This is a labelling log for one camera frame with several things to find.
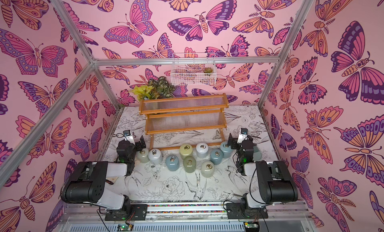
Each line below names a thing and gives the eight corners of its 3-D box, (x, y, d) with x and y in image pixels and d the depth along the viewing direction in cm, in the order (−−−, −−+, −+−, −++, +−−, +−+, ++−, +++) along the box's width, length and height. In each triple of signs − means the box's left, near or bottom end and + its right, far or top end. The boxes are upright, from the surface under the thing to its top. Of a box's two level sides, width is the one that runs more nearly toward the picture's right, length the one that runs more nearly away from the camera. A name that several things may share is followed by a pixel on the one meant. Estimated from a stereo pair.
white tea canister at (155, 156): (151, 164, 92) (147, 158, 85) (153, 155, 96) (149, 148, 89) (161, 164, 92) (158, 158, 85) (163, 155, 96) (160, 148, 89)
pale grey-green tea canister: (201, 177, 86) (201, 172, 80) (201, 166, 90) (201, 160, 84) (213, 177, 86) (214, 172, 80) (212, 166, 90) (213, 160, 84)
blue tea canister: (167, 171, 89) (165, 165, 82) (168, 161, 93) (166, 155, 86) (178, 171, 89) (177, 165, 82) (179, 161, 93) (178, 155, 86)
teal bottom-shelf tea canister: (210, 166, 90) (211, 160, 84) (209, 154, 95) (210, 147, 89) (222, 166, 90) (224, 160, 84) (220, 153, 95) (222, 147, 89)
